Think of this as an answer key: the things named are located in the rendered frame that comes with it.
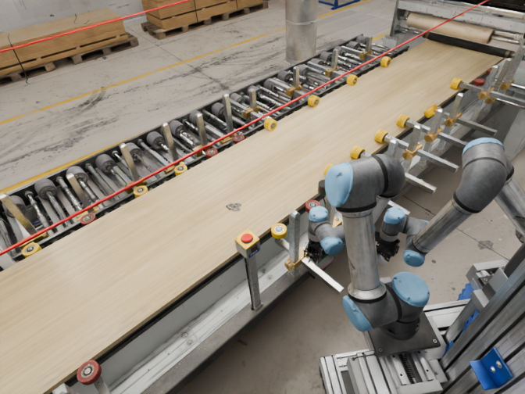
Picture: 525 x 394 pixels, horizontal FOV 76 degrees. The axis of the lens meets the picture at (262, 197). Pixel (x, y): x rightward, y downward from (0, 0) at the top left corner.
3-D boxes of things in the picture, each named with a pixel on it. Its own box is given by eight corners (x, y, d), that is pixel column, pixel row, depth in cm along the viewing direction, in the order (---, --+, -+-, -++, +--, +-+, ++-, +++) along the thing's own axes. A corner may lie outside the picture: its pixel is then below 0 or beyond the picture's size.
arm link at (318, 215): (314, 221, 128) (305, 206, 134) (312, 239, 136) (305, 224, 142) (333, 216, 129) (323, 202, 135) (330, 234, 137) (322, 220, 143)
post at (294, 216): (298, 274, 176) (300, 213, 143) (294, 279, 174) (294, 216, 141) (294, 270, 178) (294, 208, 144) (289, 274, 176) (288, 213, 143)
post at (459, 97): (441, 154, 245) (465, 93, 211) (439, 156, 243) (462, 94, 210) (437, 152, 247) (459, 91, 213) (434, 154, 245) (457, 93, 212)
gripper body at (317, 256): (302, 258, 149) (303, 241, 141) (310, 244, 155) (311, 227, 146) (319, 264, 147) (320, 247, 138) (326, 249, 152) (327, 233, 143)
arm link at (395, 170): (407, 138, 97) (362, 218, 138) (373, 146, 95) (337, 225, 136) (429, 169, 91) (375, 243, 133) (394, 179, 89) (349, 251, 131)
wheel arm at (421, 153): (457, 170, 192) (459, 165, 189) (454, 173, 190) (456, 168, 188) (382, 136, 220) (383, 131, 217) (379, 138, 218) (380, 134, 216)
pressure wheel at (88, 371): (84, 390, 132) (71, 381, 124) (94, 369, 138) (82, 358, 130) (103, 392, 131) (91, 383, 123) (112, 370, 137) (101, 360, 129)
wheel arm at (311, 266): (343, 291, 157) (344, 287, 154) (338, 296, 156) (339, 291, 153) (279, 239, 182) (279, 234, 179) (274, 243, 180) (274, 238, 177)
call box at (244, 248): (261, 251, 133) (259, 238, 127) (247, 261, 129) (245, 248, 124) (249, 241, 137) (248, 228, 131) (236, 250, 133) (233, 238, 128)
